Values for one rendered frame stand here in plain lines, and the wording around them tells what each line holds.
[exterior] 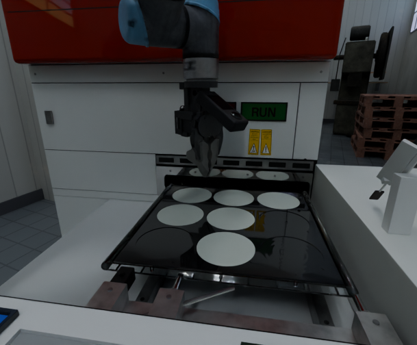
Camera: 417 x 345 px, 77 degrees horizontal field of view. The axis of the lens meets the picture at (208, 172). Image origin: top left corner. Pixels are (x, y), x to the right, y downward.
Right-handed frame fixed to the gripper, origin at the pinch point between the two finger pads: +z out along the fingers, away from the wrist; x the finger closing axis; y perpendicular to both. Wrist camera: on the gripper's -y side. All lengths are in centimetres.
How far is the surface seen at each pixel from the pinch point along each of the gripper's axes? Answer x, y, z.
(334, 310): 3.5, -31.7, 15.3
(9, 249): 24, 184, 97
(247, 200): -7.1, -6.4, 7.3
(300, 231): -2.4, -22.3, 7.4
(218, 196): -3.8, 0.0, 7.3
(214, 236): 10.3, -11.6, 7.3
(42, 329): 38.9, -17.5, 1.2
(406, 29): -943, 134, -169
